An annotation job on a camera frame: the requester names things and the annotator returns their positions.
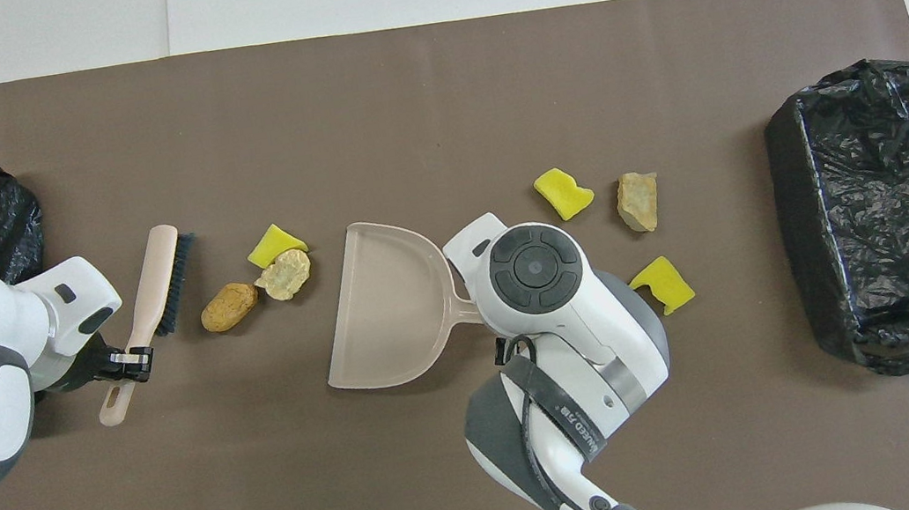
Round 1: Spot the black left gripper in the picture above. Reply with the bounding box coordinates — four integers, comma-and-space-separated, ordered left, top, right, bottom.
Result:
31, 326, 159, 399

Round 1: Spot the brown potato shaped lump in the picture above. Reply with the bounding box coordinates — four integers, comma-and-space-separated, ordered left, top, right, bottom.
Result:
196, 279, 263, 336

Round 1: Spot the pale yellow foam chunk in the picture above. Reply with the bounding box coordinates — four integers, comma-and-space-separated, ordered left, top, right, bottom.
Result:
250, 246, 317, 306

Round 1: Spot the beige plastic dustpan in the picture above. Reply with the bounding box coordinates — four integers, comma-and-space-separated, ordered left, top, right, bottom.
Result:
306, 207, 494, 396

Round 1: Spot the beige foam rock chunk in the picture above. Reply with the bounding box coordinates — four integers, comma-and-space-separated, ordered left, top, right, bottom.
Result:
612, 168, 666, 238

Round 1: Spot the brown table mat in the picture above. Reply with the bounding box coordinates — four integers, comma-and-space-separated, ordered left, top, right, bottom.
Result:
0, 0, 909, 510

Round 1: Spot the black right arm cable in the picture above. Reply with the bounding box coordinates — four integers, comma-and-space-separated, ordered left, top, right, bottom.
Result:
491, 302, 767, 510

